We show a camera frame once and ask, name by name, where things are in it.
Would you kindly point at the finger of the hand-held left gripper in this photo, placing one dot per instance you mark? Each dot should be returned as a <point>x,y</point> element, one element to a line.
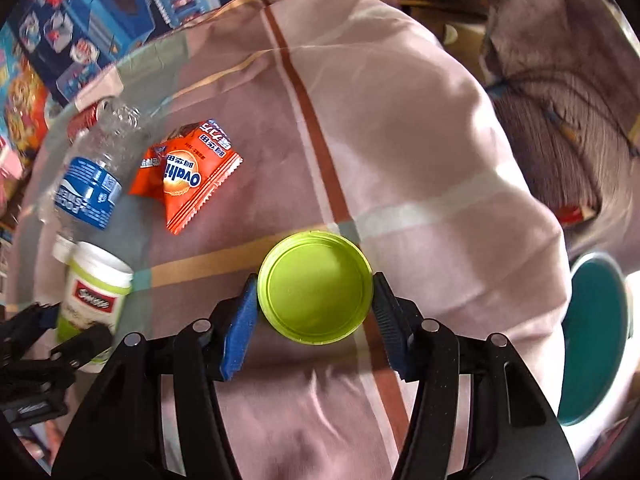
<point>82,342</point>
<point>30,320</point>

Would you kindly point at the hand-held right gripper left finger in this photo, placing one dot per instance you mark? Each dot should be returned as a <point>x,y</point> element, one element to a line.
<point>240,325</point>

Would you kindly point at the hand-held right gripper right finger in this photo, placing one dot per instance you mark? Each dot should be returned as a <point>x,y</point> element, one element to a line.
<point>392,325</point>

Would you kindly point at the white supplement bottle green label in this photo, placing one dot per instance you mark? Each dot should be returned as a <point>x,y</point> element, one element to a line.
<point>95,290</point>

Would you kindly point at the green plastic lid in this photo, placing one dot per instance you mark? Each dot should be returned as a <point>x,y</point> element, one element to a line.
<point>315,287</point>

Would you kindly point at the teal trash bin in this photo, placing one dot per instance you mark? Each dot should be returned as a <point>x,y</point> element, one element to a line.
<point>592,340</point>

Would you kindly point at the clear water bottle blue label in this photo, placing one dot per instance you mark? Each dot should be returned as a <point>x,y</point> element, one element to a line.
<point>90,190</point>

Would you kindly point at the orange snack packet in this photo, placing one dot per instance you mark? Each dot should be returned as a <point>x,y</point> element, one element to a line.
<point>192,180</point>

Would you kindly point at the pink checked tablecloth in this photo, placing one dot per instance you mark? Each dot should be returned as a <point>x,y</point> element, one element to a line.
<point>400,160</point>

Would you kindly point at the red soda can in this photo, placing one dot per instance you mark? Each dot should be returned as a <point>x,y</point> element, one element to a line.
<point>85,117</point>

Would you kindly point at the colourful cartoon toy box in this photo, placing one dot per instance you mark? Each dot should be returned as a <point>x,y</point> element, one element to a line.
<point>22,100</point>

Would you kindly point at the brown woven cloth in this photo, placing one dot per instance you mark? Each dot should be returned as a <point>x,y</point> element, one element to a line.
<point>560,110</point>

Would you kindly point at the blue toy box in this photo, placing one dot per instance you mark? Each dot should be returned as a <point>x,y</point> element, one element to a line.
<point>115,10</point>

